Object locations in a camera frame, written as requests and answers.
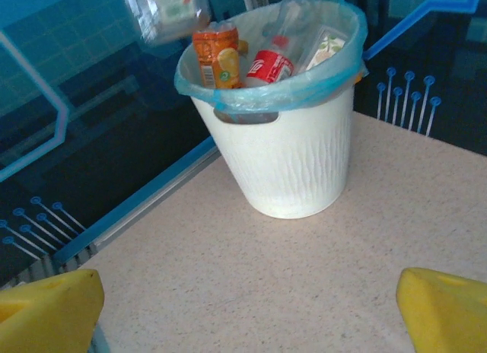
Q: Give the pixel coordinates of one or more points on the clear round bottle green cap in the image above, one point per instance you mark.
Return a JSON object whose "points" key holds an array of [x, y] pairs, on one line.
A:
{"points": [[323, 50]]}

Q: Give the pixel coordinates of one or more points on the red label bottle red cap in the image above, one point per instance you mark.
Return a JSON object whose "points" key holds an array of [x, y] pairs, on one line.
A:
{"points": [[270, 67]]}

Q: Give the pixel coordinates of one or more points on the ribbed clear water bottle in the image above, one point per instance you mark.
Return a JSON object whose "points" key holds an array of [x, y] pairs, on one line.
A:
{"points": [[293, 14]]}

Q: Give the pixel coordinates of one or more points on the orange juice bottle yellow cap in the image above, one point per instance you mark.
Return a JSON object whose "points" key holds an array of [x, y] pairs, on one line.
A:
{"points": [[217, 60]]}

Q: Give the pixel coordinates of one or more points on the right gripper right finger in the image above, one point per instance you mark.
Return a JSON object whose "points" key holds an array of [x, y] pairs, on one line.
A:
{"points": [[449, 315]]}

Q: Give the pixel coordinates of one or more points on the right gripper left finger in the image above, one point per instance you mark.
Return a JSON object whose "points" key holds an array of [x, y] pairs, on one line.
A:
{"points": [[45, 315]]}

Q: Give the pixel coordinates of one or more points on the clear square bottle green cap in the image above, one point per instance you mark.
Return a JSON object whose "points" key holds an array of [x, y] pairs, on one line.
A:
{"points": [[167, 14]]}

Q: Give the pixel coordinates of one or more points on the white plastic waste bin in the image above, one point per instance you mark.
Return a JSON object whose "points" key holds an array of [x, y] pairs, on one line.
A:
{"points": [[289, 159]]}

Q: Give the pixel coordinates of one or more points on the blue plastic bin liner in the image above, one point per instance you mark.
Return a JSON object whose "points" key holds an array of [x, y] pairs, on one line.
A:
{"points": [[266, 98]]}

